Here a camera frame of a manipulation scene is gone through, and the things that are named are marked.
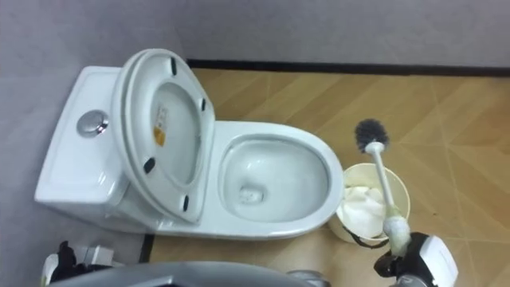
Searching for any cream waste bin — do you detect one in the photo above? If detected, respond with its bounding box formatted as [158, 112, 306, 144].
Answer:
[328, 163, 411, 246]

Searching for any white toilet brush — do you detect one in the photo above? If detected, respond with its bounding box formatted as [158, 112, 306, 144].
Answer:
[354, 118, 411, 258]

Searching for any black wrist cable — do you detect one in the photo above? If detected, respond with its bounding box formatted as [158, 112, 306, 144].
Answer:
[341, 225, 390, 250]

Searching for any robot body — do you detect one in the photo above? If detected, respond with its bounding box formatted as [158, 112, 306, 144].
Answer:
[46, 261, 308, 287]

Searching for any white bin liner bag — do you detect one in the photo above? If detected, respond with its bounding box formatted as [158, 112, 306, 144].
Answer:
[336, 183, 386, 239]

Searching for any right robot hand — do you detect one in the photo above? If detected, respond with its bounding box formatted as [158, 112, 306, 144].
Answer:
[373, 232, 460, 287]

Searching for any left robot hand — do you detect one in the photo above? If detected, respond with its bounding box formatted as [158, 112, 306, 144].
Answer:
[41, 240, 120, 285]

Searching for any white ceramic toilet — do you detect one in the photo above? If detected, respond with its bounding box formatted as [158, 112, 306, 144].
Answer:
[33, 65, 345, 241]

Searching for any white toilet seat and lid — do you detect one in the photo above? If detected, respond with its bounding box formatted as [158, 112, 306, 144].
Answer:
[111, 48, 217, 224]

